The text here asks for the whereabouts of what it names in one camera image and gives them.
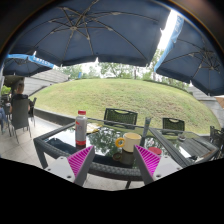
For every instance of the cream mug with yellow handle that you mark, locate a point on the cream mug with yellow handle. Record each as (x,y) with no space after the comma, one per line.
(128,141)

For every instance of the grey parasol pole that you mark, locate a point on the grey parasol pole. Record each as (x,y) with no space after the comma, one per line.
(146,126)

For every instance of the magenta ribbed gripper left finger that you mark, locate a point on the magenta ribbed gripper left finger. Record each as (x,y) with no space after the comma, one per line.
(73,168)

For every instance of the grey chair behind person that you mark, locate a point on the grey chair behind person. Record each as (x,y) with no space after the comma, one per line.
(19,115)

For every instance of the blue parasol right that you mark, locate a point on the blue parasol right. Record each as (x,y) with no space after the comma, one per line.
(190,57)

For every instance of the white bottle with red cap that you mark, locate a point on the white bottle with red cap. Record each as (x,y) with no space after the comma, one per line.
(81,128)

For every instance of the red round lid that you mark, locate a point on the red round lid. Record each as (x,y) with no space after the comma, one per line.
(155,150)

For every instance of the dark wicker chair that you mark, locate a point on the dark wicker chair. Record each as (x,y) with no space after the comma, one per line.
(217,138)
(125,118)
(170,124)

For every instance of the large blue parasol centre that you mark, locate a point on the large blue parasol centre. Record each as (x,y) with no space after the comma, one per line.
(79,31)

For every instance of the glass top wicker table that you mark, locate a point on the glass top wicker table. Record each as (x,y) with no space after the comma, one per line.
(184,147)

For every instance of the yellow cloth on table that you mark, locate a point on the yellow cloth on table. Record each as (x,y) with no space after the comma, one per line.
(92,127)

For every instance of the seated person in black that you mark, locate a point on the seated person in black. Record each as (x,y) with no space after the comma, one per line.
(19,95)

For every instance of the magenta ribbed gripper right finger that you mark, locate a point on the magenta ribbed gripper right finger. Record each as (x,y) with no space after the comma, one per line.
(152,166)

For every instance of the blue parasol left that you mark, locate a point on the blue parasol left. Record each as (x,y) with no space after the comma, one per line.
(25,65)

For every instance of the dark wicker chair centre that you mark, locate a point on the dark wicker chair centre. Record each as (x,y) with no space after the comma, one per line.
(125,118)

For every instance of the dark wicker chair far right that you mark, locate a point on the dark wicker chair far right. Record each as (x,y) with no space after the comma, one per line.
(217,138)

